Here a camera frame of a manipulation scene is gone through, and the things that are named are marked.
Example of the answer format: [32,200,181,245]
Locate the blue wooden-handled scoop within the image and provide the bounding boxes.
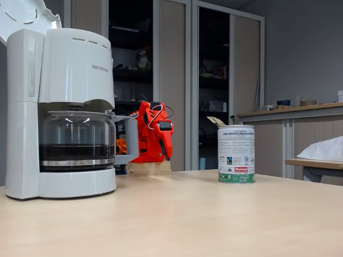
[206,116,228,127]

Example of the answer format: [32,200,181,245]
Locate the wooden robot base block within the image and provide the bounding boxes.
[125,160,172,177]

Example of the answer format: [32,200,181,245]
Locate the white and green coffee tin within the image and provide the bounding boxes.
[217,124,256,184]

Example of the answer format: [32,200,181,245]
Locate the white drip coffee maker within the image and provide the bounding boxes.
[0,0,118,200]

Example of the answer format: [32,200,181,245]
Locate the grey cabinet with beige doors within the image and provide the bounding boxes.
[64,0,192,172]
[191,0,266,172]

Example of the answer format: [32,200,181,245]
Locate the low grey cabinet wooden top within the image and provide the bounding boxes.
[237,102,343,185]

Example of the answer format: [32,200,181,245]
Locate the wooden side table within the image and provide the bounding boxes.
[284,157,343,185]

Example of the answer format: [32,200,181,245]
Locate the white plastic bag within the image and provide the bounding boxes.
[296,135,343,162]

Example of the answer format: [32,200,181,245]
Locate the white red servo cable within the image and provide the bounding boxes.
[147,103,165,130]

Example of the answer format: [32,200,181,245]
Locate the glass carafe with grey handle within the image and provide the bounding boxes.
[39,110,140,172]

